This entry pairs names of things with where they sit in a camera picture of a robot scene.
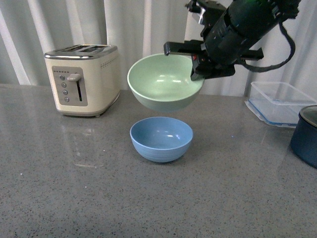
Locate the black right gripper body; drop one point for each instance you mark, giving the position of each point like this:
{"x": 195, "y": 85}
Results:
{"x": 198, "y": 53}

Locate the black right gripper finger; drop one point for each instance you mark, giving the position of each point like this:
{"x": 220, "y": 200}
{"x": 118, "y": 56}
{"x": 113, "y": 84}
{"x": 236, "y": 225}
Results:
{"x": 166, "y": 48}
{"x": 199, "y": 72}

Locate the green plastic bowl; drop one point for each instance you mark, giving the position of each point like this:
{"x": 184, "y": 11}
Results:
{"x": 163, "y": 83}

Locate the blue plastic bowl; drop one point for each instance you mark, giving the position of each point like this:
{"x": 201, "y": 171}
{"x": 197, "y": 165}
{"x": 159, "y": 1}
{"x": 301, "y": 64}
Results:
{"x": 161, "y": 139}

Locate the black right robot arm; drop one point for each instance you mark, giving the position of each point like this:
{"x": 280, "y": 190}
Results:
{"x": 230, "y": 32}

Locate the clear plastic food container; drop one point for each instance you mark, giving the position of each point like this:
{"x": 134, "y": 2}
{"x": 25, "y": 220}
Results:
{"x": 277, "y": 103}

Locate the cream two-slot toaster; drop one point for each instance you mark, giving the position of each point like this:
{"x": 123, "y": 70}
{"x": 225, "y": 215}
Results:
{"x": 84, "y": 78}

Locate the dark blue saucepan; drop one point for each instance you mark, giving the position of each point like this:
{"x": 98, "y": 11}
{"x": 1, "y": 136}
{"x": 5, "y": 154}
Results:
{"x": 304, "y": 140}

